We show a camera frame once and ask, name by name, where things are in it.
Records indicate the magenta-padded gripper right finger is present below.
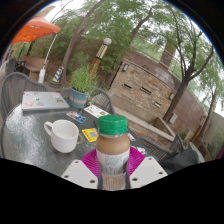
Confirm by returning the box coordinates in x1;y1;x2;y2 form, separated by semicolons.
124;146;169;190

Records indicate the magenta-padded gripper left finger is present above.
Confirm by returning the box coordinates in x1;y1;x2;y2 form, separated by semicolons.
61;148;101;190

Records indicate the green-capped brown drink bottle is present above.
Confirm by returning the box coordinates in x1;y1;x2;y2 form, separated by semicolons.
95;114;131;192

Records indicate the black laptop with stickers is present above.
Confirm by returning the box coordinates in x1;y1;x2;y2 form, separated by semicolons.
93;120;148;158

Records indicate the yellow sticker card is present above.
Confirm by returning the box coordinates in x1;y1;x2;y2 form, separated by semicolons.
81;127;100;143

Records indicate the white ceramic mug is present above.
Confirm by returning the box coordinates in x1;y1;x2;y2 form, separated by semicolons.
43;119;80;154

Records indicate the blue sticker strip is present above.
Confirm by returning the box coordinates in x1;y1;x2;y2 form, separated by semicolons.
65;110;87;124

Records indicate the white sticker sheet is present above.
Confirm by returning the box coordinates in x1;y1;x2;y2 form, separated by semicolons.
83;104;110;119

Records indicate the silver laptop with stickers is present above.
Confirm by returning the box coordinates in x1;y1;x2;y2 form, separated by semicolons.
20;90;71;113

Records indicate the tree with forked dark trunk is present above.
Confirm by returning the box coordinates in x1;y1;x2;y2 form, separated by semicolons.
163;9;216;123

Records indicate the green plant in blue pot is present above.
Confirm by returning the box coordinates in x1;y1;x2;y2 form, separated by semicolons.
68;64;98;108

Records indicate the blue yellow striped cone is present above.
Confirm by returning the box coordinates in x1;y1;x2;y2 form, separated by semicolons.
51;65;64;84

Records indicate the white umbrella base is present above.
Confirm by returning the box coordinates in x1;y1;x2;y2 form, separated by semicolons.
37;68;46;84

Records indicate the wooden bench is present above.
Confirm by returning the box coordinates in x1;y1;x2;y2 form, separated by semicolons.
21;56;49;81

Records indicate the tree with leaning trunk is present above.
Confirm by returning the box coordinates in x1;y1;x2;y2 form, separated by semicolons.
61;0;104;84

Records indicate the orange patio umbrella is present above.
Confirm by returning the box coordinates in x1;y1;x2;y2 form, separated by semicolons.
9;15;62;73

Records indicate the grey wall box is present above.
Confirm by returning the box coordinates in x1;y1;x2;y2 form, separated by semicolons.
169;113;179;125

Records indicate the lamp post with globe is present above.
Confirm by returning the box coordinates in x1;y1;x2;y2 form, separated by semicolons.
89;37;113;75

